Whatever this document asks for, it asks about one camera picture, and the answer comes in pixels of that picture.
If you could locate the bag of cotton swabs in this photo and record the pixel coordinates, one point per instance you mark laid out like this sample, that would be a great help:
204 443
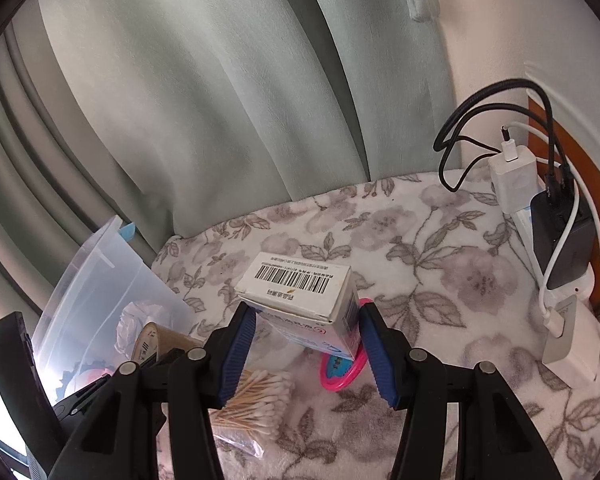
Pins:
260 400

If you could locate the brown tape roll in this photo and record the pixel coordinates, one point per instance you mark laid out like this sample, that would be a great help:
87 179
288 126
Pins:
175 342

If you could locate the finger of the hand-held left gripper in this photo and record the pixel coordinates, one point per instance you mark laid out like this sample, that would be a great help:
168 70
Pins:
80 400
10 360

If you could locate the white charger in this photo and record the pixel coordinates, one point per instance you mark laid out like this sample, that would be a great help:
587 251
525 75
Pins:
572 355
515 180

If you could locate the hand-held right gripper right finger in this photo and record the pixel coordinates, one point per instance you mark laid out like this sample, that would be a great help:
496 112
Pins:
380 360

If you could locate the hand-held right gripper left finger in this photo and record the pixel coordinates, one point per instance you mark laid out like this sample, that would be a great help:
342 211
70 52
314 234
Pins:
235 360

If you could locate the white medicine box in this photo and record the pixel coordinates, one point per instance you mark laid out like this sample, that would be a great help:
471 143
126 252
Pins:
300 290

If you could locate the floral fleece blanket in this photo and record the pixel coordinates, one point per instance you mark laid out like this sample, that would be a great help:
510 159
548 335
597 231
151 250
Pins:
430 270

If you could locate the pale green curtain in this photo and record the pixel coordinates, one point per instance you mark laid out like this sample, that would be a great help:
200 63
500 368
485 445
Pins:
205 85

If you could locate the clear plastic storage box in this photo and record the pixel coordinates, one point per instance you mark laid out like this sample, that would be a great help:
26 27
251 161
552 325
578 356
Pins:
105 280

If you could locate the pink round compact mirror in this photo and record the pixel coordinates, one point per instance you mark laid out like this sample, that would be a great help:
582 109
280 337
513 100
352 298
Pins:
340 367

